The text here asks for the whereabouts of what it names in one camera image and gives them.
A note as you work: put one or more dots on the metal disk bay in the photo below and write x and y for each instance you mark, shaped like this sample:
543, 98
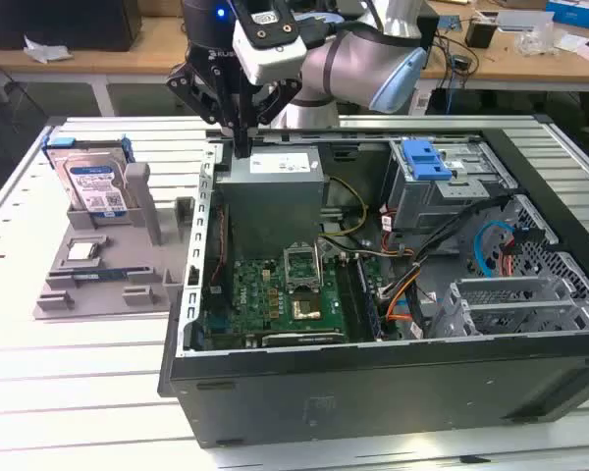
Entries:
500, 294

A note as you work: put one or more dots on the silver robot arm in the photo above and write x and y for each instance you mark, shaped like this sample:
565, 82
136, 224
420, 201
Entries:
353, 54

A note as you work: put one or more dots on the small black box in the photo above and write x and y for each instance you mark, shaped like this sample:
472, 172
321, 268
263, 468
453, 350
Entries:
481, 34

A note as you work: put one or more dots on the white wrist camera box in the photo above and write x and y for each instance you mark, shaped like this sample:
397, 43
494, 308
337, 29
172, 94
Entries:
275, 61

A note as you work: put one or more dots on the large black computer box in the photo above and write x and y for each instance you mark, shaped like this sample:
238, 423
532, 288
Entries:
54, 24

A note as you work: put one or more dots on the flat white box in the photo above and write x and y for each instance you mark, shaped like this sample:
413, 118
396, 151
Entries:
522, 20

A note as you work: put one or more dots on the black PC case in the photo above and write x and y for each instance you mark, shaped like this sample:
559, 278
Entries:
373, 392

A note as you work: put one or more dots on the crumpled white paper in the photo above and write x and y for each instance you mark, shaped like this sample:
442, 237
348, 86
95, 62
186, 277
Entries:
46, 49

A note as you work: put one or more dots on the blue cardboard box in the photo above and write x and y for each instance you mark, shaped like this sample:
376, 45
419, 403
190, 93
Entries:
576, 12

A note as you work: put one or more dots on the black RAM slot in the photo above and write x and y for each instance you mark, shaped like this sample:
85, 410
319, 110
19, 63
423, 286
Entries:
348, 299
369, 299
355, 299
362, 299

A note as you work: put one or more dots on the wooden workbench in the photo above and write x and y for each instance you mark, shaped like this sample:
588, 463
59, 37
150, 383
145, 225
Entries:
142, 54

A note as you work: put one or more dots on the blue port connector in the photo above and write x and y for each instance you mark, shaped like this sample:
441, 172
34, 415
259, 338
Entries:
219, 326

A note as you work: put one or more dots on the blue plastic latch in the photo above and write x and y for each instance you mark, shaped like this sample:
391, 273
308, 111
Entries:
424, 162

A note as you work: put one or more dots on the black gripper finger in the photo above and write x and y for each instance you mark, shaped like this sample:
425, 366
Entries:
191, 90
275, 100

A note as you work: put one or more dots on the CPU socket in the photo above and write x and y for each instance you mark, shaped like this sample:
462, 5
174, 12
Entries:
306, 308

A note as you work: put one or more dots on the silver CPU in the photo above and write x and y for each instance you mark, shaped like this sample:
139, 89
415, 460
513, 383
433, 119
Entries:
82, 250

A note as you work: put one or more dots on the metal drive cage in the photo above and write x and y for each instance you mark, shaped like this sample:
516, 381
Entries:
422, 206

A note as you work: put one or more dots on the RAM stick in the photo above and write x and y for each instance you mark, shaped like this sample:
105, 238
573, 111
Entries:
103, 274

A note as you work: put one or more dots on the green motherboard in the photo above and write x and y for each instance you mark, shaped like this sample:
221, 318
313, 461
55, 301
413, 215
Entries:
255, 289

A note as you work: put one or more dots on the metal locking lever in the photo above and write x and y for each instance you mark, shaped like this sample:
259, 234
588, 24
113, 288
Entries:
319, 267

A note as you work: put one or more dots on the hard disk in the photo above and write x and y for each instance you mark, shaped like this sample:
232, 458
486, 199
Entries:
93, 181

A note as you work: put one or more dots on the clear plastic bags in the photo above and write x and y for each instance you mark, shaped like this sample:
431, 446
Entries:
540, 41

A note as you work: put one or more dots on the grey power supply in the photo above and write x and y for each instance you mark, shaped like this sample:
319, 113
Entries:
270, 211

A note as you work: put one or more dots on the grey parts rack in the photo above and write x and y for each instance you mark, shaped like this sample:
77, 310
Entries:
108, 255

